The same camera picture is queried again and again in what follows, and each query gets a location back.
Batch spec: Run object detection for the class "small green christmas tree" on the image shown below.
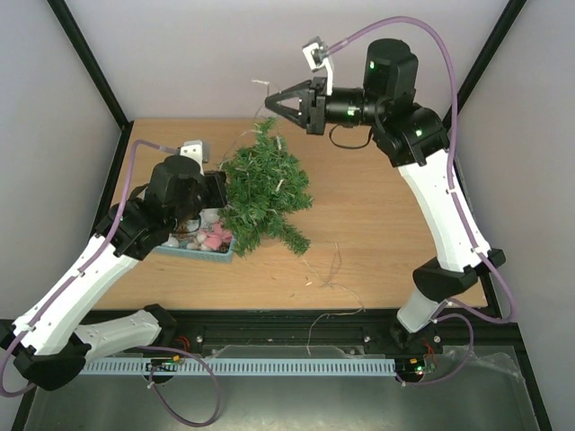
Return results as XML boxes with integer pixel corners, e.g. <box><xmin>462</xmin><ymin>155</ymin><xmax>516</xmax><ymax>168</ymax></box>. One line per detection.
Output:
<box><xmin>219</xmin><ymin>117</ymin><xmax>314</xmax><ymax>257</ymax></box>

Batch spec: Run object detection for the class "clear fairy light string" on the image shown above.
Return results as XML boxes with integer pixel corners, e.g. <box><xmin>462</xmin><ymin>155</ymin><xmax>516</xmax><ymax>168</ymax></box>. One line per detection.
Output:
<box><xmin>219</xmin><ymin>78</ymin><xmax>367</xmax><ymax>358</ymax></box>

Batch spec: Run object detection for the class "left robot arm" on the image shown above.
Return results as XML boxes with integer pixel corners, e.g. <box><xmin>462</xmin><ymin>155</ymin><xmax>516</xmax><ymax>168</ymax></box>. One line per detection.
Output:
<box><xmin>1</xmin><ymin>155</ymin><xmax>226</xmax><ymax>391</ymax></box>

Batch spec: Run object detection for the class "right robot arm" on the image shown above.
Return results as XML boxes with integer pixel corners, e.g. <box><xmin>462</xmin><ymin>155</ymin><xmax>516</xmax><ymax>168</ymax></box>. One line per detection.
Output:
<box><xmin>265</xmin><ymin>38</ymin><xmax>506</xmax><ymax>352</ymax></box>

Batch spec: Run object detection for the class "pink felt ornament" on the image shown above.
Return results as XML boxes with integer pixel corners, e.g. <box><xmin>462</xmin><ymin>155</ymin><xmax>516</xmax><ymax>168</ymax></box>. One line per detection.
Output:
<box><xmin>197</xmin><ymin>223</ymin><xmax>233</xmax><ymax>251</ymax></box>

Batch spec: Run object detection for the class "light blue plastic basket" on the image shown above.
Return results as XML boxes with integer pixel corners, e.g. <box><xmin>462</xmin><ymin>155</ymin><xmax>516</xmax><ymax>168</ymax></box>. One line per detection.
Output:
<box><xmin>153</xmin><ymin>239</ymin><xmax>236</xmax><ymax>263</ymax></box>

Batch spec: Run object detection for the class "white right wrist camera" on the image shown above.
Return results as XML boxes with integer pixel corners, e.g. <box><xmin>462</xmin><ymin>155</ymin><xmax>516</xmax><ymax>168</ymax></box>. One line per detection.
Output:
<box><xmin>302</xmin><ymin>37</ymin><xmax>334</xmax><ymax>96</ymax></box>

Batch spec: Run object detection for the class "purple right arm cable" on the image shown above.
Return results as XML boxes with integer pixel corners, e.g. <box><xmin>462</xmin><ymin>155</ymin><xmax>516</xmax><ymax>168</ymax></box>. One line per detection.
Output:
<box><xmin>327</xmin><ymin>15</ymin><xmax>518</xmax><ymax>388</ymax></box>

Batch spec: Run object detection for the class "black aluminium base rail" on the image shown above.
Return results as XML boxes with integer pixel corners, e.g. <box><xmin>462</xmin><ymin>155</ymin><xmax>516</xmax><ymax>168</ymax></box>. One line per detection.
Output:
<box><xmin>84</xmin><ymin>307</ymin><xmax>525</xmax><ymax>360</ymax></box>

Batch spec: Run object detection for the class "light blue cable duct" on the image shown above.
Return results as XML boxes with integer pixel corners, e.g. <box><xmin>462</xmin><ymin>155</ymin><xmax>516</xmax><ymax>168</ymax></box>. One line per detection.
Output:
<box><xmin>81</xmin><ymin>357</ymin><xmax>396</xmax><ymax>377</ymax></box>

